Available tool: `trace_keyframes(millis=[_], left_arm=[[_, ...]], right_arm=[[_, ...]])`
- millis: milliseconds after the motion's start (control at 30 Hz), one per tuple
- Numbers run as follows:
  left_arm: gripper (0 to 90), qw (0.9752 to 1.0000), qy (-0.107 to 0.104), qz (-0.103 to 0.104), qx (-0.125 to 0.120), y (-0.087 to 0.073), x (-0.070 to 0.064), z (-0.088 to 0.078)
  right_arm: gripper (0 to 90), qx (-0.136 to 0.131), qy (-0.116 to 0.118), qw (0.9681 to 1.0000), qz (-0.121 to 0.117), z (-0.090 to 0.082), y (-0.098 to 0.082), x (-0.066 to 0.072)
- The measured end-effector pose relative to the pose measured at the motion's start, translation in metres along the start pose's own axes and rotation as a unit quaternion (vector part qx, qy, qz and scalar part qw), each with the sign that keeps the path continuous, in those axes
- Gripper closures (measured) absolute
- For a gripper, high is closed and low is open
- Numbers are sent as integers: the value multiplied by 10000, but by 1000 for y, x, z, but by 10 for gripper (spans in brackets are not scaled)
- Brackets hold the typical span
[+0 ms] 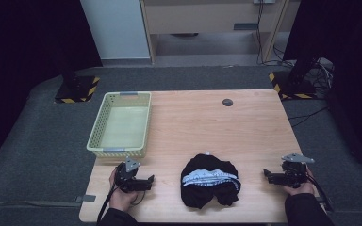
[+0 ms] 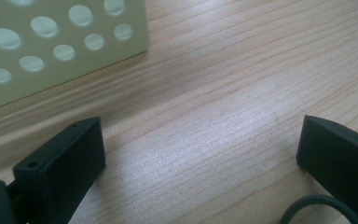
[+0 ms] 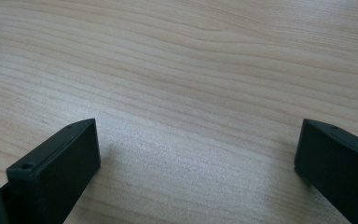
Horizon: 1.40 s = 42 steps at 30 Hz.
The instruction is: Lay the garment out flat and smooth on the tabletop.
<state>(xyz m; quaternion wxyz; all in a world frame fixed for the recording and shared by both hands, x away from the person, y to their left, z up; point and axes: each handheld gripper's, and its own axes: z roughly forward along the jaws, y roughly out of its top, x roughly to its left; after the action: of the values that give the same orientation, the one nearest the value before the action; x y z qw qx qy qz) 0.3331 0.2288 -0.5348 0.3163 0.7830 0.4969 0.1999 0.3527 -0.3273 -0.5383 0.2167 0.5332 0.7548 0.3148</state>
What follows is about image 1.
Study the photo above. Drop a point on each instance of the black striped stand base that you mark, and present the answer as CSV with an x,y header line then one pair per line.
x,y
295,86
75,91

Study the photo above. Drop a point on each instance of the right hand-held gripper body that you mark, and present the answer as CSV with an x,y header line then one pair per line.
x,y
295,174

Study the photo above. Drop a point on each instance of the black curtain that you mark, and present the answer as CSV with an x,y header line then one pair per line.
x,y
352,47
19,47

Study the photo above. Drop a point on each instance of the grey tape strip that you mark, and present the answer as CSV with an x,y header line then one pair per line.
x,y
86,198

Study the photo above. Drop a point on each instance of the beige wooden desk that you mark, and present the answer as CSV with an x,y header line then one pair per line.
x,y
207,17

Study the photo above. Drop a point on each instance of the light green plastic basket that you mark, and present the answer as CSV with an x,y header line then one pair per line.
x,y
122,125

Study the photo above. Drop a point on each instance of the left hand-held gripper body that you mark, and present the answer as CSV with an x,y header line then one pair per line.
x,y
128,175

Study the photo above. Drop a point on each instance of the black printed t-shirt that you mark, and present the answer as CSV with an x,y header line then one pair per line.
x,y
210,182

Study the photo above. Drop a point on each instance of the white cabinet panel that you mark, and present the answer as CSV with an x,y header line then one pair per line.
x,y
116,28

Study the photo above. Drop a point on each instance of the round dark table grommet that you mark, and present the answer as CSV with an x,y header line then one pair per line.
x,y
227,102

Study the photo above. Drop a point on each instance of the person's left hand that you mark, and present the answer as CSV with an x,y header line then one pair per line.
x,y
121,197

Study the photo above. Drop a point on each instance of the person's right hand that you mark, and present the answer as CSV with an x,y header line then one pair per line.
x,y
304,188

